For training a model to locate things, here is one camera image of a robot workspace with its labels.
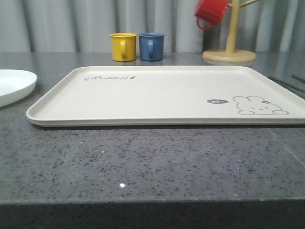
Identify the wooden mug tree stand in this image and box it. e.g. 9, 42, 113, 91
202, 0, 258, 62

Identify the yellow mug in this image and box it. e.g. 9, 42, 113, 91
110, 33, 137, 62

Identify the white round plate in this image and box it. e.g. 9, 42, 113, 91
0, 69, 37, 107

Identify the silver metal fork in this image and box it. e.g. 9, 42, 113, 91
269, 77, 305, 93

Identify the blue mug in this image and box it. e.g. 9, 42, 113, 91
138, 33, 165, 62

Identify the red mug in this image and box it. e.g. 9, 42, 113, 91
194, 0, 229, 30

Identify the cream rabbit serving tray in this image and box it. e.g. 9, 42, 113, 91
26, 66, 305, 127

